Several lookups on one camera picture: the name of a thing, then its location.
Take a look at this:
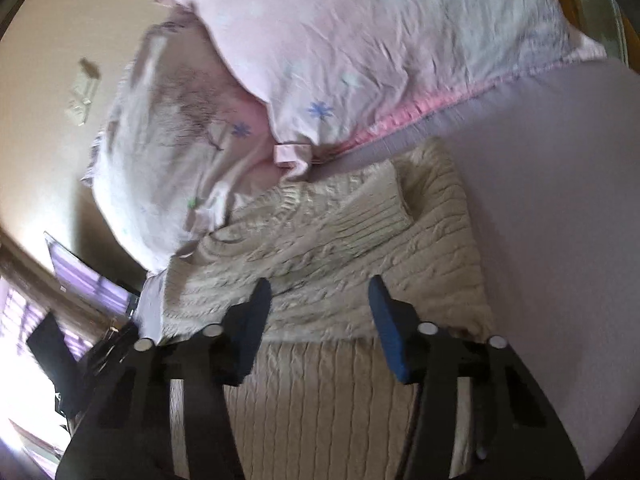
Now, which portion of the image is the cream cable knit sweater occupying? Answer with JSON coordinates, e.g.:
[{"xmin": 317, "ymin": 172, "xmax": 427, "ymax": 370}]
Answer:
[{"xmin": 162, "ymin": 139, "xmax": 492, "ymax": 479}]

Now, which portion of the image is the dark monitor screen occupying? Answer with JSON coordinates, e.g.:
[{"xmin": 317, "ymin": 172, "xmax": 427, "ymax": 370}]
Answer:
[{"xmin": 44, "ymin": 233, "xmax": 139, "ymax": 318}]

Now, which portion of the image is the lavender bed sheet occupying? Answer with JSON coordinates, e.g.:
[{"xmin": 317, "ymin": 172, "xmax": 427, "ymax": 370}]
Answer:
[{"xmin": 131, "ymin": 56, "xmax": 640, "ymax": 478}]

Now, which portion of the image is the pink floral pillow rear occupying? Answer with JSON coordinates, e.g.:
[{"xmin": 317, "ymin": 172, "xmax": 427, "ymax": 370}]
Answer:
[{"xmin": 85, "ymin": 10, "xmax": 281, "ymax": 274}]

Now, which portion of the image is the pink floral pillow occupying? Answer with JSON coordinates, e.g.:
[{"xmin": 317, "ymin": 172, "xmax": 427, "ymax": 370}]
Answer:
[
  {"xmin": 85, "ymin": 10, "xmax": 281, "ymax": 274},
  {"xmin": 157, "ymin": 0, "xmax": 605, "ymax": 176}
]

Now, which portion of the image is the pink floral pillow front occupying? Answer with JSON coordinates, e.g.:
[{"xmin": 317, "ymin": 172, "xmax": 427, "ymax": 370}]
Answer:
[{"xmin": 157, "ymin": 0, "xmax": 605, "ymax": 176}]

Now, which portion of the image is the wooden framed wardrobe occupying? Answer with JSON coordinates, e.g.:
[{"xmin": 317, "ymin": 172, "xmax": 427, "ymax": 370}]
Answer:
[{"xmin": 559, "ymin": 0, "xmax": 628, "ymax": 66}]

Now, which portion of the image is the white wall switch plate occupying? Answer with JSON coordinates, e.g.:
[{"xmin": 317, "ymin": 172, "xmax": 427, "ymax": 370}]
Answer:
[{"xmin": 65, "ymin": 58, "xmax": 101, "ymax": 126}]

